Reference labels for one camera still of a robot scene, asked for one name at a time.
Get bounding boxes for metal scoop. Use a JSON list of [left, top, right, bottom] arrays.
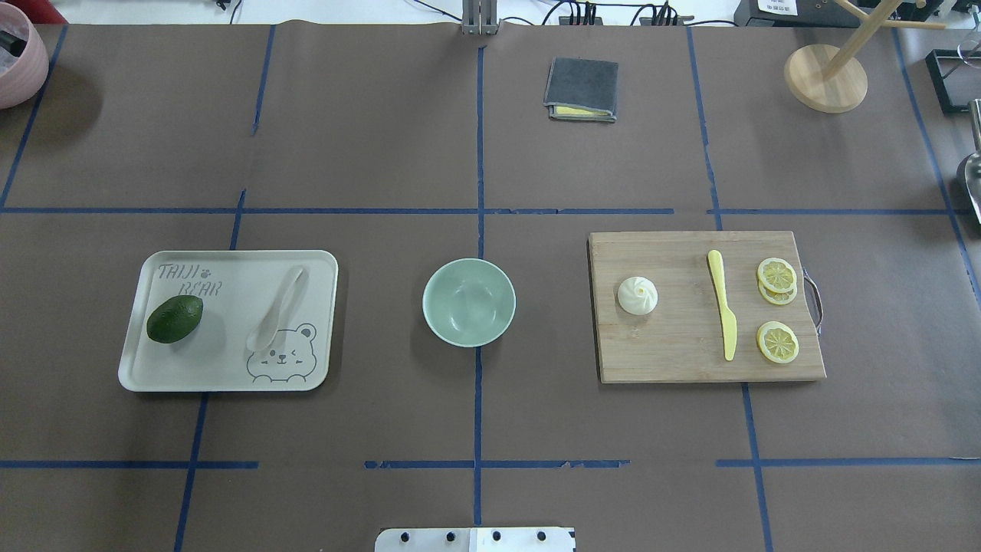
[[959, 99, 981, 223]]

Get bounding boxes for yellow plastic knife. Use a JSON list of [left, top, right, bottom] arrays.
[[707, 249, 739, 361]]

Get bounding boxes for light green bowl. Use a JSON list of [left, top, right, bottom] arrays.
[[422, 258, 517, 348]]

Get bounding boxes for white bear serving tray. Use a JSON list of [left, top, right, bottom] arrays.
[[118, 249, 339, 392]]

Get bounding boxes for green avocado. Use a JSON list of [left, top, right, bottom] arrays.
[[145, 294, 204, 343]]

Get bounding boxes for white ceramic spoon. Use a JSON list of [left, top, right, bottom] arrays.
[[245, 265, 306, 353]]

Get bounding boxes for upper lemon slice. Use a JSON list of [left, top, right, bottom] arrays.
[[756, 256, 798, 294]]

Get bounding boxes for lower stacked lemon slice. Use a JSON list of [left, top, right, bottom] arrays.
[[758, 282, 798, 305]]

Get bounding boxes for wooden cutting board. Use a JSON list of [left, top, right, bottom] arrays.
[[589, 231, 826, 383]]

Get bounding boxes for wooden mug tree stand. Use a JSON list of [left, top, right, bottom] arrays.
[[783, 1, 947, 114]]

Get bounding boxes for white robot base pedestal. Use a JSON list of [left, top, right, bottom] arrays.
[[374, 525, 577, 551]]

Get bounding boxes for black glass rack tray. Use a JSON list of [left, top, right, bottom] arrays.
[[924, 49, 980, 114]]

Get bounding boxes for pink bowl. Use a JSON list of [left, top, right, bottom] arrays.
[[1, 2, 49, 110]]

